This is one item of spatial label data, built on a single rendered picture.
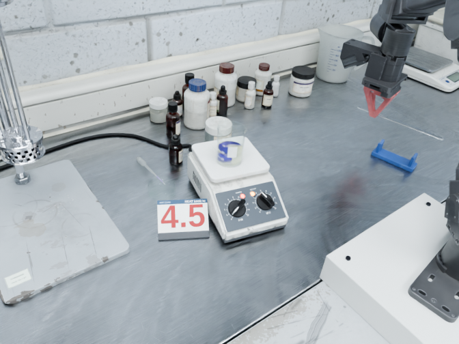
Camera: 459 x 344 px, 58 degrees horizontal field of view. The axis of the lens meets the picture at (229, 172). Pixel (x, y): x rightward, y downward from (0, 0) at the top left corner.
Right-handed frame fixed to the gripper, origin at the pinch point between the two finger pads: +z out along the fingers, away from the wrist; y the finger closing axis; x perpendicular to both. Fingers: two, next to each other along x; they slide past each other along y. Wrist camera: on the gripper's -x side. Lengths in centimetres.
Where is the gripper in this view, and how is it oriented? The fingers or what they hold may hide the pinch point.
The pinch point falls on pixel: (373, 113)
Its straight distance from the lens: 101.8
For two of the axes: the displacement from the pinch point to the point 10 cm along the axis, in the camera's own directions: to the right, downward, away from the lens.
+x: 7.7, 4.3, -4.7
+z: -0.7, 7.9, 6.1
